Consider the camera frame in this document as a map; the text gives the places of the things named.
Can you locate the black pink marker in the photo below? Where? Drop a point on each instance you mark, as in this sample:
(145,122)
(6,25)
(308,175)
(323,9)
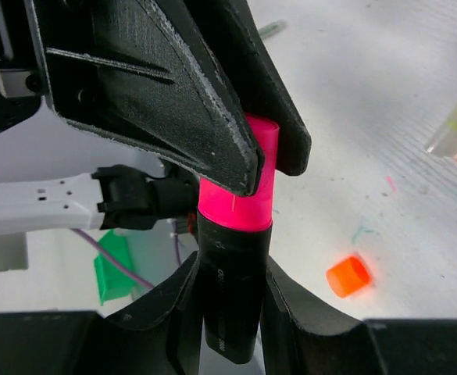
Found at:
(232,278)

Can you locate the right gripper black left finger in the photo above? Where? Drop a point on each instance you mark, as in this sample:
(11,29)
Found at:
(160,333)

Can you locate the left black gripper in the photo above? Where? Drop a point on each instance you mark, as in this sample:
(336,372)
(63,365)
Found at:
(21,86)

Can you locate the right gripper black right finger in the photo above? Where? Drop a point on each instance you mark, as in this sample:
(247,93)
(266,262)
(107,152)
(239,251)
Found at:
(301,334)

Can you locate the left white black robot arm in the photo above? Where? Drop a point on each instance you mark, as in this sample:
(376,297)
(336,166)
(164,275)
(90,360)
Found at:
(124,197)

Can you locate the bright orange marker cap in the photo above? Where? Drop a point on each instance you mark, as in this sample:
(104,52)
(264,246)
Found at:
(348,276)

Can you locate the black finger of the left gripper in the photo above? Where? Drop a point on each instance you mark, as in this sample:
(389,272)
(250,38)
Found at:
(230,31)
(140,74)

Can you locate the green plastic bin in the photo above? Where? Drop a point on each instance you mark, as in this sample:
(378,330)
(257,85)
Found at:
(113,283)

